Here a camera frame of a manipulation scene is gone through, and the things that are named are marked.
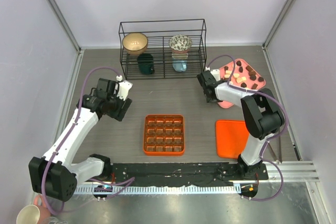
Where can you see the orange chocolate box tray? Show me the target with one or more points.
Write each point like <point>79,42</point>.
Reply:
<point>164,135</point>

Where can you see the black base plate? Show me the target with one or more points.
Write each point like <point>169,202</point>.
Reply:
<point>183,174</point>

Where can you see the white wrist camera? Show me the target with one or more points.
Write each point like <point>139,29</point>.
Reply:
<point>123,88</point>
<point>214,72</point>

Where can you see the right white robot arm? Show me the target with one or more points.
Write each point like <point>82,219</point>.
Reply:
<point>263,116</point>

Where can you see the pink tray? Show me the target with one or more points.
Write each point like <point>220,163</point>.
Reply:
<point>244,76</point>

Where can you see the black wire rack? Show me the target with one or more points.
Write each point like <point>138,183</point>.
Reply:
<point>159,33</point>

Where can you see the tan bowl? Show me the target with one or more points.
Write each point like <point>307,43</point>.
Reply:
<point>135,43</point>

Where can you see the floral patterned bowl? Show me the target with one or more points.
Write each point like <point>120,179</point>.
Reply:
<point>180,44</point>

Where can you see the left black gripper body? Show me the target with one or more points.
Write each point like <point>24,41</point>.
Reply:
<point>115,106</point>

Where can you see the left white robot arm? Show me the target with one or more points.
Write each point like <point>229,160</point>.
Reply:
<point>55,174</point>

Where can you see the orange box lid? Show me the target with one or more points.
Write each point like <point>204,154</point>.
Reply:
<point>231,138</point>

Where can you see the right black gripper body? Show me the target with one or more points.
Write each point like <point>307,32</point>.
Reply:
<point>209,100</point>

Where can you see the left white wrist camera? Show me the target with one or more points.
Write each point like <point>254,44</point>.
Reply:
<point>123,88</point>

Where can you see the dark green mug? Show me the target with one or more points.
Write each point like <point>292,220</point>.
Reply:
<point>145,64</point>

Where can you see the metal tongs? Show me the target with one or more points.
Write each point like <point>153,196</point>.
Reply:
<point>275,150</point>

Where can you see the light blue mug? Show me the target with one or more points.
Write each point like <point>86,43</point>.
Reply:
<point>179,65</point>

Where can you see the pink mug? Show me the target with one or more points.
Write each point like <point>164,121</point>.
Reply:
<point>35,213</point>

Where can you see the white cable duct rail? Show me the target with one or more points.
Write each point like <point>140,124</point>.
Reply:
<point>87,189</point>

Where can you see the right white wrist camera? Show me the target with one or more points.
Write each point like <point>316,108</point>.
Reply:
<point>214,72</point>

